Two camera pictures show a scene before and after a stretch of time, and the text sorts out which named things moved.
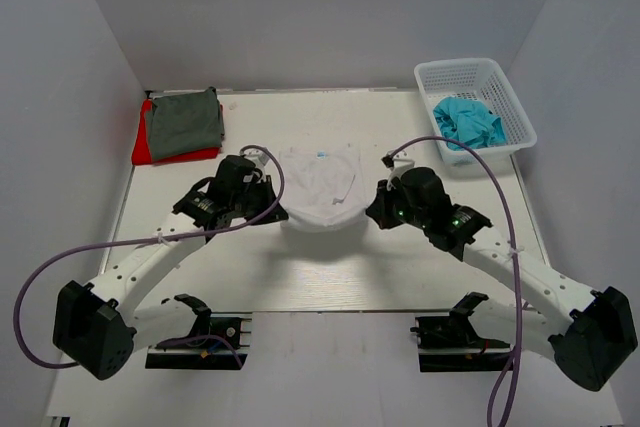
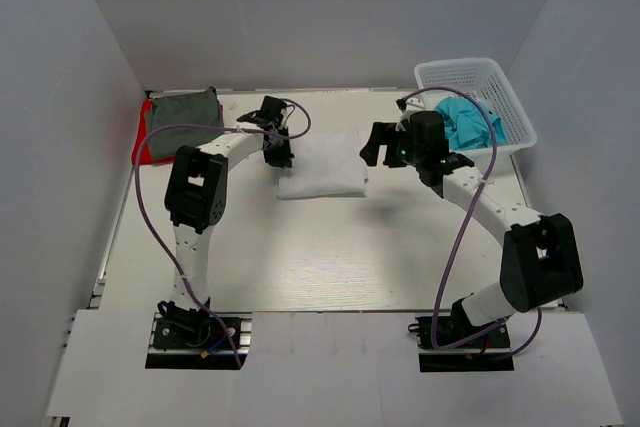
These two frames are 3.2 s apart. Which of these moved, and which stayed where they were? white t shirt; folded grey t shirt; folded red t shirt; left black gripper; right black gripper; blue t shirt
Moved: white t shirt; left black gripper; right black gripper
Stayed: blue t shirt; folded grey t shirt; folded red t shirt
